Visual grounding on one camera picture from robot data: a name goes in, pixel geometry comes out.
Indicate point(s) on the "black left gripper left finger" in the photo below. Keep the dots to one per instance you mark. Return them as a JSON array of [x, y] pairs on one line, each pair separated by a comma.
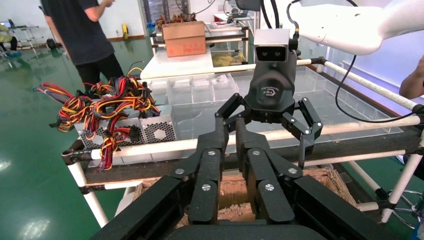
[[205, 172]]

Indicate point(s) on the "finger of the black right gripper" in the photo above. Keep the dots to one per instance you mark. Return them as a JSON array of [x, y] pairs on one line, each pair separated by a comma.
[[232, 106], [308, 132]]

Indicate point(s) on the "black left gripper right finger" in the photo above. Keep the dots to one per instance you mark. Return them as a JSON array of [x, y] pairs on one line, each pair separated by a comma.
[[265, 172]]

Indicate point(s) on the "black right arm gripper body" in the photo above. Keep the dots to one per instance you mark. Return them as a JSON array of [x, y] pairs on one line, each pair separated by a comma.
[[271, 86]]

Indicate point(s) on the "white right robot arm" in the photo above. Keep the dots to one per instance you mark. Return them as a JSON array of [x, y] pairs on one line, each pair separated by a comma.
[[348, 26]]

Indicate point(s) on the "bare operator forearm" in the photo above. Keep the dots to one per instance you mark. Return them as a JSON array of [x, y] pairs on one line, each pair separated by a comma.
[[412, 86]]

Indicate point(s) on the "clear acrylic divided tray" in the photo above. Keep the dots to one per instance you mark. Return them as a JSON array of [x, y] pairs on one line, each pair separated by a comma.
[[205, 112]]

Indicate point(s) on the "clear plastic bag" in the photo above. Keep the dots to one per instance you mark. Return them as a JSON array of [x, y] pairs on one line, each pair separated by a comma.
[[222, 79]]

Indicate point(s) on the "open brown cardboard divider box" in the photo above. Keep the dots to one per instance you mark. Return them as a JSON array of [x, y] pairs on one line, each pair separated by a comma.
[[232, 192]]

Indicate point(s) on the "yellow cloth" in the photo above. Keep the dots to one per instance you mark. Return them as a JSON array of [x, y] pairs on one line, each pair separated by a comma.
[[225, 60]]

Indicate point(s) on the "narrow silver perforated power supply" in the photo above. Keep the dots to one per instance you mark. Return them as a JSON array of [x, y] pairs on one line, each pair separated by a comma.
[[159, 132]]

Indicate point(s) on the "white pipe shelf rack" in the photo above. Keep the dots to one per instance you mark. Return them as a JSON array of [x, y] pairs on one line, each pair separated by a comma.
[[228, 40]]

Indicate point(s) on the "closed brown cardboard box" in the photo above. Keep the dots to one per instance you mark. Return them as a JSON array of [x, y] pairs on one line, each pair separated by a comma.
[[184, 39]]

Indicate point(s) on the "black monitor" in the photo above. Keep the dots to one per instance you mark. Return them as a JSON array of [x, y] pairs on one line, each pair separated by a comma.
[[246, 4]]

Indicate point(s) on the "wide silver perforated power supply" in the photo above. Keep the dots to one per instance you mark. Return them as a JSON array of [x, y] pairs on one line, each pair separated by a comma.
[[94, 140]]

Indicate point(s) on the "chrome chair base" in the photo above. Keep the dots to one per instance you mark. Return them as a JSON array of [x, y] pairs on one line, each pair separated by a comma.
[[418, 206]]

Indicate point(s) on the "standing person in black clothes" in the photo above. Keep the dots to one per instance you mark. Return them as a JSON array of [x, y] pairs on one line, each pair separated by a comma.
[[82, 33]]

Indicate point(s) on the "black object on floor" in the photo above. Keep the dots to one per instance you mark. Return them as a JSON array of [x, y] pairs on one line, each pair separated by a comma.
[[51, 43]]

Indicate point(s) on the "seated person in yellow top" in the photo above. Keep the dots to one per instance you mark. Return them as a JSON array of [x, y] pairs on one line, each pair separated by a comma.
[[5, 36]]

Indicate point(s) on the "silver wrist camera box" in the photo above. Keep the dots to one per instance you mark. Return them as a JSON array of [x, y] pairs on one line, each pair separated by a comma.
[[271, 38]]

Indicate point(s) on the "yellow wall fixture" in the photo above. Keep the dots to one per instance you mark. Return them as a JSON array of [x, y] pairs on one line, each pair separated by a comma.
[[125, 31]]

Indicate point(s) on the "small white frame cart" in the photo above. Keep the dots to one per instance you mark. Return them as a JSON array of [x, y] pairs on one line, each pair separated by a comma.
[[24, 28]]

